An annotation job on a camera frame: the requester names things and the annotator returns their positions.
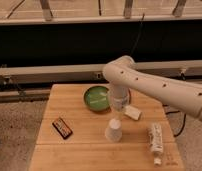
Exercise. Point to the white paper cup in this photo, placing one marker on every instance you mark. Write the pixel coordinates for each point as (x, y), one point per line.
(113, 131)

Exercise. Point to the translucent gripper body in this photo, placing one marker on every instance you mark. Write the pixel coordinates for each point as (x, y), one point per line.
(117, 114)

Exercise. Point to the dark candy bar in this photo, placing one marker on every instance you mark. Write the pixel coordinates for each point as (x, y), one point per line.
(62, 128)

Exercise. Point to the wooden table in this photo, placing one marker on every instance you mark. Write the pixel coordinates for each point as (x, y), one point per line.
(87, 149)

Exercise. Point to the green bowl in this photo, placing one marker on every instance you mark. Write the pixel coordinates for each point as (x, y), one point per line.
(96, 98)

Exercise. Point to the white toothpaste tube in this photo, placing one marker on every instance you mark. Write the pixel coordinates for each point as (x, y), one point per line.
(156, 142)

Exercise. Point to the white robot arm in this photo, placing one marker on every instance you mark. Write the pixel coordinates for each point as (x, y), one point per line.
(122, 76)

